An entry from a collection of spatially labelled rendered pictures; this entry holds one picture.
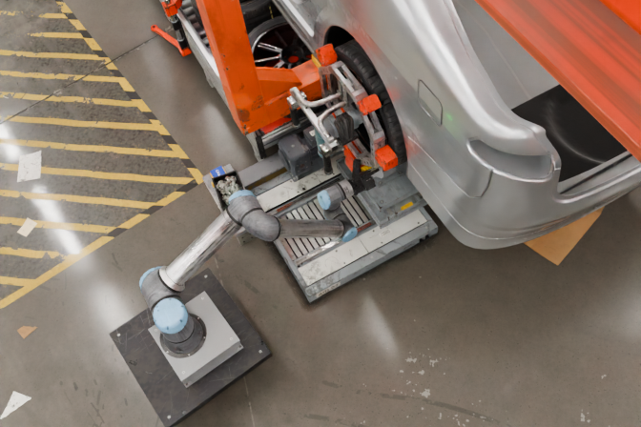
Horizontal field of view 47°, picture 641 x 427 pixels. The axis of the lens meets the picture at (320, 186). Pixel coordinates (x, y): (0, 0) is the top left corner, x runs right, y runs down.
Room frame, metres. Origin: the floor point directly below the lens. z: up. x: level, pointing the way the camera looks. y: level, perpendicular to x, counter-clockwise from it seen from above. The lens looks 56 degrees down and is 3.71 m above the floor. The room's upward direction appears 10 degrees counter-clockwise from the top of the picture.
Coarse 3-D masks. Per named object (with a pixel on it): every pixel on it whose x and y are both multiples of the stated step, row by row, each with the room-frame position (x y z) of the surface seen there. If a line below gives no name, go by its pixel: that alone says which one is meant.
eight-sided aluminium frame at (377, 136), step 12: (324, 72) 2.47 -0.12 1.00; (336, 72) 2.34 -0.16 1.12; (348, 72) 2.33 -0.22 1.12; (324, 84) 2.51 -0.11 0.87; (348, 84) 2.26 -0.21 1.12; (360, 84) 2.25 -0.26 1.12; (324, 96) 2.51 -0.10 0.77; (360, 96) 2.18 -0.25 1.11; (372, 120) 2.12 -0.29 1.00; (372, 132) 2.06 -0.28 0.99; (348, 144) 2.30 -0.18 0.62; (360, 144) 2.28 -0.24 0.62; (372, 144) 2.05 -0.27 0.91; (384, 144) 2.06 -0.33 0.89; (360, 156) 2.20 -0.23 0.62; (372, 156) 2.06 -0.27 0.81
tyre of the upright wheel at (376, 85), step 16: (336, 48) 2.53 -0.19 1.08; (352, 48) 2.45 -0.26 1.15; (352, 64) 2.36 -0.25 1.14; (368, 64) 2.31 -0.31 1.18; (336, 80) 2.56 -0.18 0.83; (368, 80) 2.23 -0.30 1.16; (384, 96) 2.15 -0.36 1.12; (384, 112) 2.10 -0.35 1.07; (400, 128) 2.05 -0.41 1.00; (400, 144) 2.02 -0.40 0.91; (400, 160) 2.02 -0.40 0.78
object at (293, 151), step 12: (312, 132) 2.56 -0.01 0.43; (288, 144) 2.53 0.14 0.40; (300, 144) 2.51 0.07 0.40; (312, 144) 2.50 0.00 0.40; (288, 156) 2.44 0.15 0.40; (300, 156) 2.43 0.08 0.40; (312, 156) 2.48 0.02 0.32; (288, 168) 2.42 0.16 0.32; (300, 168) 2.42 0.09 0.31; (312, 168) 2.56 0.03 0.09
